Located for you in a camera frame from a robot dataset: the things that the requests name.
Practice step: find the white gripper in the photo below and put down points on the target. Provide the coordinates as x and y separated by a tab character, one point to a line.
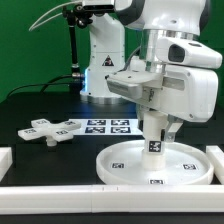
183	93

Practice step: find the white round table top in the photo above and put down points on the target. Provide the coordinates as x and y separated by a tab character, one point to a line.
167	164

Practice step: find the white cross-shaped table base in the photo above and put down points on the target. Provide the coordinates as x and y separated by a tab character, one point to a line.
53	133

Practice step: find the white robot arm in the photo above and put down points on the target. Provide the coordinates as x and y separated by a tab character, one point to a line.
170	30

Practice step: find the white right fence block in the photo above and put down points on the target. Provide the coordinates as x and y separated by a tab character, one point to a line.
216	156

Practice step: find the white fence block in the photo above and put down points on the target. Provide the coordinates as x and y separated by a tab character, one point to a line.
216	156
5	160

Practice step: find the white marker sheet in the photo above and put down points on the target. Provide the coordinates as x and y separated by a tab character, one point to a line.
107	127

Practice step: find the white left fence block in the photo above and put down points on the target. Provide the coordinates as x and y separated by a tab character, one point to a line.
5	160

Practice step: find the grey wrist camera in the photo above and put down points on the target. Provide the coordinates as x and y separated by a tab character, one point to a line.
130	84

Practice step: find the white front fence rail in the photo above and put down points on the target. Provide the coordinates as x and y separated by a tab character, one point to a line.
111	198

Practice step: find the black camera stand pole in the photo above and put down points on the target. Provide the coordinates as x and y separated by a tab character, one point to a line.
76	16

